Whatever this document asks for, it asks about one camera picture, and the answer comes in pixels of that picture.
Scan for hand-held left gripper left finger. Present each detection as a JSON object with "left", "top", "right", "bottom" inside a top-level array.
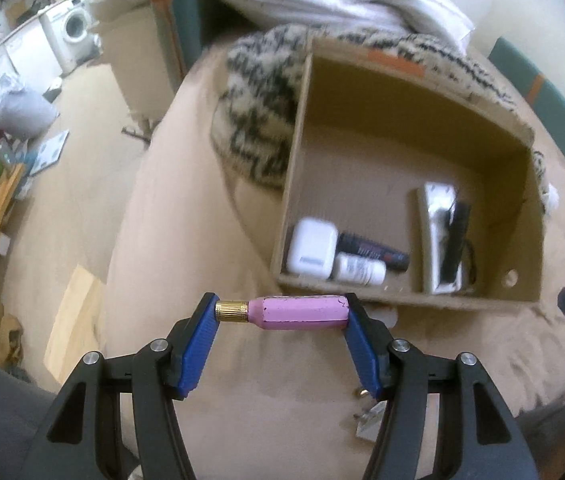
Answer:
[{"left": 27, "top": 292, "right": 220, "bottom": 480}]

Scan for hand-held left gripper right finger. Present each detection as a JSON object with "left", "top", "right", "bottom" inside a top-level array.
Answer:
[{"left": 345, "top": 294, "right": 538, "bottom": 480}]

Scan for pink tube with gold cap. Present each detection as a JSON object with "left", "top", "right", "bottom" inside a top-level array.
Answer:
[{"left": 215, "top": 294, "right": 350, "bottom": 333}]

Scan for small white bottle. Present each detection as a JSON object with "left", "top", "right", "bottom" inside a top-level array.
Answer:
[{"left": 332, "top": 252, "right": 387, "bottom": 287}]

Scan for black tube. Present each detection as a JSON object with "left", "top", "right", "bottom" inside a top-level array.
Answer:
[{"left": 337, "top": 231, "right": 410, "bottom": 273}]

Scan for white earbuds case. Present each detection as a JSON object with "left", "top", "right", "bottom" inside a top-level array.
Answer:
[{"left": 286, "top": 217, "right": 339, "bottom": 278}]

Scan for black bar-shaped device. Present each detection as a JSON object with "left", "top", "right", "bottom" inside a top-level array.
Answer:
[{"left": 439, "top": 201, "right": 472, "bottom": 283}]

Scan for cardboard box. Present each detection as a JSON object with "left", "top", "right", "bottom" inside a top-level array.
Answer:
[{"left": 270, "top": 35, "right": 549, "bottom": 313}]

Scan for silver metal clip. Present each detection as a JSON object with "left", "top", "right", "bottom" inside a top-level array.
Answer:
[{"left": 352, "top": 385, "right": 388, "bottom": 443}]

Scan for pale wooden board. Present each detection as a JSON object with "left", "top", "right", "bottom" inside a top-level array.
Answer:
[{"left": 45, "top": 264, "right": 107, "bottom": 387}]

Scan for tan crumpled bag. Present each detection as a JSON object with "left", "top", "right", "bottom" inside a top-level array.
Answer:
[{"left": 0, "top": 300, "right": 23, "bottom": 376}]

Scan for pale blue bathroom scale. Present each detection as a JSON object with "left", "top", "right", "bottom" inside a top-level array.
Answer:
[{"left": 30, "top": 129, "right": 70, "bottom": 177}]

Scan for black patterned cream blanket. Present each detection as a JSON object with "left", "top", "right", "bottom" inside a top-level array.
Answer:
[{"left": 211, "top": 24, "right": 560, "bottom": 216}]

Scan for white stuffed bag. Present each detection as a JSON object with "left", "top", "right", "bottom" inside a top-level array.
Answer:
[{"left": 0, "top": 87, "right": 59, "bottom": 137}]

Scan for white base cabinets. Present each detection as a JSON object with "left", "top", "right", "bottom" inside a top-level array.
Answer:
[{"left": 0, "top": 22, "right": 63, "bottom": 86}]

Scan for white washing machine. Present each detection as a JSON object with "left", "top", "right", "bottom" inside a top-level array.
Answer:
[{"left": 40, "top": 0, "right": 94, "bottom": 77}]

